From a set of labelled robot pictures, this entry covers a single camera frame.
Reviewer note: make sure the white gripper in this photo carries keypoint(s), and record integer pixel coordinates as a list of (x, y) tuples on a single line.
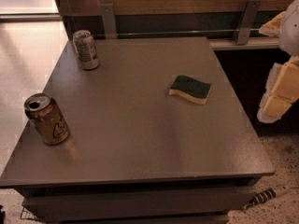
[(291, 27)]

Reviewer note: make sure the green and yellow sponge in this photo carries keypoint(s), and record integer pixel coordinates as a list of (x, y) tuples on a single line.
[(190, 89)]

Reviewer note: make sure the silver soda can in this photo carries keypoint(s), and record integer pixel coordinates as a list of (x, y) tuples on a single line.
[(85, 49)]

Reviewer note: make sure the orange soda can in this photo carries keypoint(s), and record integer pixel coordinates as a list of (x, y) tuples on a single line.
[(46, 116)]

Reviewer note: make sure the grey drawer cabinet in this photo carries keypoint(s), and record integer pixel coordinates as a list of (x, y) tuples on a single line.
[(136, 154)]

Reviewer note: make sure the wooden back panel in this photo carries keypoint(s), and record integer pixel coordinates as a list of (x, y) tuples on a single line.
[(144, 18)]

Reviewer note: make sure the right metal bracket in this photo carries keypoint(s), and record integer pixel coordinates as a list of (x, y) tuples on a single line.
[(242, 33)]

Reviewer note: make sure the metal bracket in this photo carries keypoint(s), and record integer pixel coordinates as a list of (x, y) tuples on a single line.
[(108, 19), (242, 33)]

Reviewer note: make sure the left metal bracket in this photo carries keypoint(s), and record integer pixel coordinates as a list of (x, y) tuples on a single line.
[(108, 19)]

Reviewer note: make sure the wire rack on floor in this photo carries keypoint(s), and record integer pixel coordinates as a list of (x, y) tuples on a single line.
[(27, 215)]

